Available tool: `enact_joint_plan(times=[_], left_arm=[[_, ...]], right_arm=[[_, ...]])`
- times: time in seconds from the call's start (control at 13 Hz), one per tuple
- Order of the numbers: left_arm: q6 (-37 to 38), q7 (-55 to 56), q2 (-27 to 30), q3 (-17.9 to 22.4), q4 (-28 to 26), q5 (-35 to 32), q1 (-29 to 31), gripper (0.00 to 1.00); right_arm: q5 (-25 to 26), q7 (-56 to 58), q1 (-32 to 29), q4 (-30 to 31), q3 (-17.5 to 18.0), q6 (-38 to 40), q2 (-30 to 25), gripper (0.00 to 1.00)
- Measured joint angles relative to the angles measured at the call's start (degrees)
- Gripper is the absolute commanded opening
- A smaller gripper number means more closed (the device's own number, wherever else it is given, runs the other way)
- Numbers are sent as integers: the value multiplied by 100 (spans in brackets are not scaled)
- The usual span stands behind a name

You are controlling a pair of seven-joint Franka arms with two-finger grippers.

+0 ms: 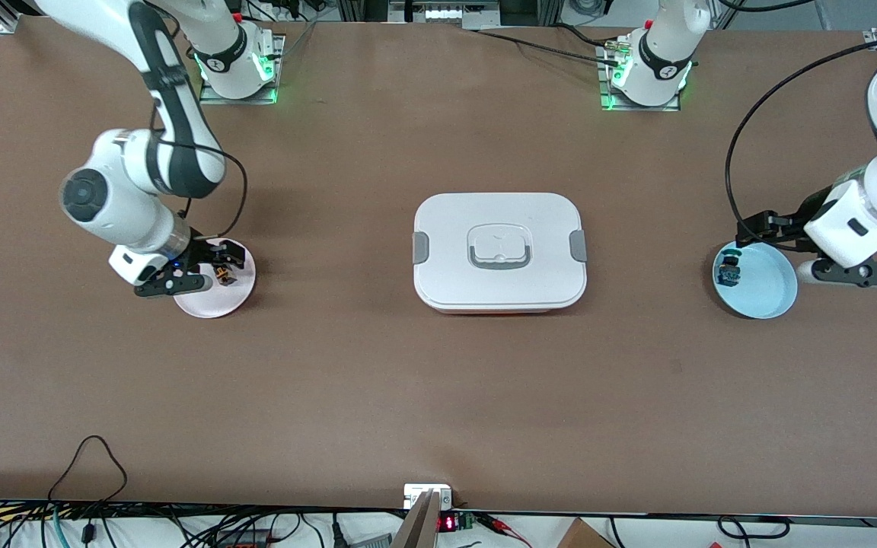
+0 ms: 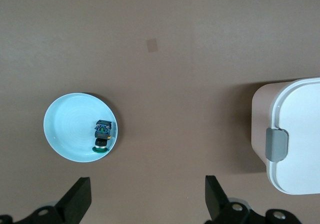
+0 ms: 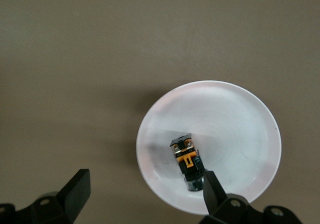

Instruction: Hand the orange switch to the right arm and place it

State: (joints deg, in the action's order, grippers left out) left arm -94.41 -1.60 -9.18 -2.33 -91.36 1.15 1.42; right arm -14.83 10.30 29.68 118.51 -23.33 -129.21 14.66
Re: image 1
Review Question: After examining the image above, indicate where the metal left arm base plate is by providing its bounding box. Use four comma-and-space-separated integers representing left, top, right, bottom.
600, 42, 681, 113

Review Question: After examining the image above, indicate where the silver device with lights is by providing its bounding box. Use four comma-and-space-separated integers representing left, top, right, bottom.
389, 0, 502, 28

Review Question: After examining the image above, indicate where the blue joystick module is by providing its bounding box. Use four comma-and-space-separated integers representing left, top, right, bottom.
716, 250, 744, 288

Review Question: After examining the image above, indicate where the pink round plate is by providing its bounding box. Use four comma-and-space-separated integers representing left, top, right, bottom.
172, 237, 257, 319

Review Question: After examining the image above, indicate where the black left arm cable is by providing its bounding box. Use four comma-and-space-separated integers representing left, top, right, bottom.
725, 32, 877, 229

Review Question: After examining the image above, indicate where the thin grey wire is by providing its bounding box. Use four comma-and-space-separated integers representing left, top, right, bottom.
279, 21, 319, 60

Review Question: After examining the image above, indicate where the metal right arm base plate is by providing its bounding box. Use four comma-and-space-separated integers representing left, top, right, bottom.
199, 32, 285, 105

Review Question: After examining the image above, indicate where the grey metal bar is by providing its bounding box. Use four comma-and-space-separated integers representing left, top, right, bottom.
391, 489, 441, 548

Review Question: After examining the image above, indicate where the black cable to base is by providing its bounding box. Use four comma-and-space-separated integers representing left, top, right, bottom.
469, 24, 623, 63

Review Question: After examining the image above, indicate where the light blue round plate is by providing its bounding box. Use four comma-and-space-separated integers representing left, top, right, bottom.
713, 241, 799, 320

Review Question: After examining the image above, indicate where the white lunch box grey handle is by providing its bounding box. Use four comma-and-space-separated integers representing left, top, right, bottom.
412, 192, 588, 315

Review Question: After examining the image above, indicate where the red clip lead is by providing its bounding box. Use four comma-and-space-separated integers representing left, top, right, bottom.
475, 513, 532, 548

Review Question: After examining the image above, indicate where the brown cardboard piece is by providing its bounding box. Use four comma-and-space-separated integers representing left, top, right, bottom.
556, 518, 616, 548

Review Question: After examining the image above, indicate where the thin black looped cable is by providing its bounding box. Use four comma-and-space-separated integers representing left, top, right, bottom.
48, 435, 129, 503

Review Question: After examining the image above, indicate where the black cable loop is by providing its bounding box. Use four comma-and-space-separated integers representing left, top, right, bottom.
716, 515, 791, 540

